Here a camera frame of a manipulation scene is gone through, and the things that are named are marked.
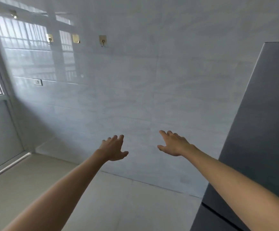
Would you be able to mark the person's left hand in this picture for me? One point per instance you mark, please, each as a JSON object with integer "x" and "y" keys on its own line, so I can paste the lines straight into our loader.
{"x": 111, "y": 150}

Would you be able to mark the person's right hand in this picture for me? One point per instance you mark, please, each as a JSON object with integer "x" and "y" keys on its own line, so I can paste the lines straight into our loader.
{"x": 176, "y": 146}

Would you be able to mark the person's left little finger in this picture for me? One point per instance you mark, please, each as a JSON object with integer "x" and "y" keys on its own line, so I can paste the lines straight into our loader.
{"x": 104, "y": 143}

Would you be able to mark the person's right middle finger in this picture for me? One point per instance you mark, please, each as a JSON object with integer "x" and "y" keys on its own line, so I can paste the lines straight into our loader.
{"x": 170, "y": 134}

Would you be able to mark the person's right thumb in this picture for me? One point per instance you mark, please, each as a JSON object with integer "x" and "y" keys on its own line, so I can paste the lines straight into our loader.
{"x": 163, "y": 148}

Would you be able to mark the person's left thumb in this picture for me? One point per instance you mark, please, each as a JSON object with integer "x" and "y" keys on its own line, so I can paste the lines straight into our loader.
{"x": 123, "y": 155}

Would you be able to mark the person's left middle finger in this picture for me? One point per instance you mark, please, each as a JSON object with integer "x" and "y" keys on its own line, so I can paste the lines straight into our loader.
{"x": 115, "y": 139}

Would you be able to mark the person's left forearm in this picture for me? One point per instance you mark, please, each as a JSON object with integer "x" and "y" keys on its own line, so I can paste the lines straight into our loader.
{"x": 55, "y": 197}

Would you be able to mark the person's right forearm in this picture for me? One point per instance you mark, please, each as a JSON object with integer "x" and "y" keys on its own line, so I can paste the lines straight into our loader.
{"x": 238, "y": 187}

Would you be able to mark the grey refrigerator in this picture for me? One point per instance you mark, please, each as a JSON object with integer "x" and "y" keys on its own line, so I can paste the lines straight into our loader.
{"x": 255, "y": 132}

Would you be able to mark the white wall socket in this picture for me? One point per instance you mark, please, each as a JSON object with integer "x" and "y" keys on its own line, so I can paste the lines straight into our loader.
{"x": 37, "y": 82}

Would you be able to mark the metal floor rail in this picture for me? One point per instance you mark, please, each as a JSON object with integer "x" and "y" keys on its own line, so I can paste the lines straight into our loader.
{"x": 7, "y": 167}

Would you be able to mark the gold wall hook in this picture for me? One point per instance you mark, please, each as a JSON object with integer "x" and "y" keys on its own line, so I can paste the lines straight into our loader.
{"x": 76, "y": 38}
{"x": 102, "y": 40}
{"x": 14, "y": 14}
{"x": 49, "y": 38}

